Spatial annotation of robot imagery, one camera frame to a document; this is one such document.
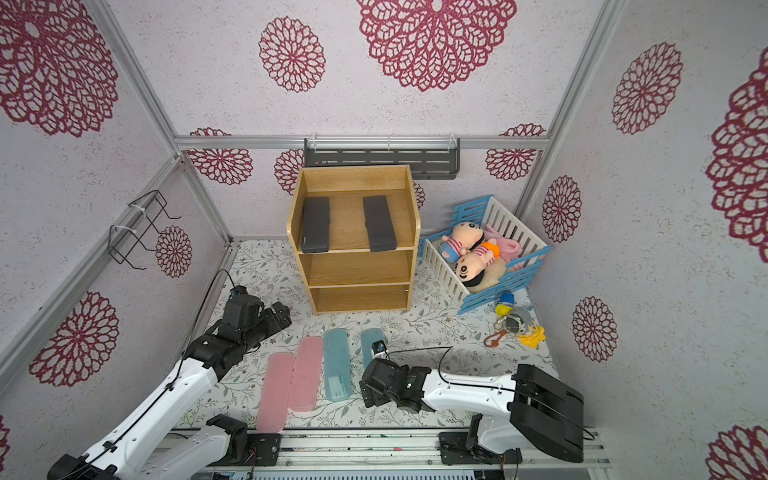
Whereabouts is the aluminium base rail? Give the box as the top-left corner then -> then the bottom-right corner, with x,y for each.
191,428 -> 619,479

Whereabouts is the blue white toy crib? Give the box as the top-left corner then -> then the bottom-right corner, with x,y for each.
419,196 -> 551,314

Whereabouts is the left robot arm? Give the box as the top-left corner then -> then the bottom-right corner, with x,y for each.
47,286 -> 292,479

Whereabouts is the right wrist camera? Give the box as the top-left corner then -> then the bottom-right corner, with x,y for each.
371,340 -> 388,359

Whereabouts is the plush doll orange black hair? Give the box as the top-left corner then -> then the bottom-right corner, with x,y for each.
455,240 -> 500,287

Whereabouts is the pile of small toys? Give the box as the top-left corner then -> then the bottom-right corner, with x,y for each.
483,291 -> 546,349

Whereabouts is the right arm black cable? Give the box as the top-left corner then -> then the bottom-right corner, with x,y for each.
383,344 -> 598,442

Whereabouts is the plush doll blue striped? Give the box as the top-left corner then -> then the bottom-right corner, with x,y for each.
439,222 -> 484,264

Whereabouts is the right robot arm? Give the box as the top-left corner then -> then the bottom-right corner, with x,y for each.
360,358 -> 585,463

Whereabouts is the black pencil case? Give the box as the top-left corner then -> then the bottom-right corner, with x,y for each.
363,195 -> 397,252
300,196 -> 330,254

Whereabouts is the teal pencil case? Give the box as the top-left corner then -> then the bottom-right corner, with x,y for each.
360,328 -> 386,369
323,328 -> 352,402

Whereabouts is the pink pencil case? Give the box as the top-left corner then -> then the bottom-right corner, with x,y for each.
288,336 -> 324,413
256,353 -> 295,434

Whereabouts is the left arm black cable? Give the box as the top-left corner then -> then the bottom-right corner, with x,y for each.
53,268 -> 238,480

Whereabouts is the wooden three-tier shelf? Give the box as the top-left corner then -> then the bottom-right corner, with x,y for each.
286,165 -> 421,314

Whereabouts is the grey metal wall shelf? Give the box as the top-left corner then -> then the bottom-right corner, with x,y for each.
304,138 -> 461,180

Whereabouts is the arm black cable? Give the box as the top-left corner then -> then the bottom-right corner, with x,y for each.
383,344 -> 598,442
53,268 -> 238,480

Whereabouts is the pink plush rabbit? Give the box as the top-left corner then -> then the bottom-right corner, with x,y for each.
484,225 -> 523,263

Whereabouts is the black wire wall rack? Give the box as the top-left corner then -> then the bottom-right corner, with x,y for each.
106,189 -> 180,271

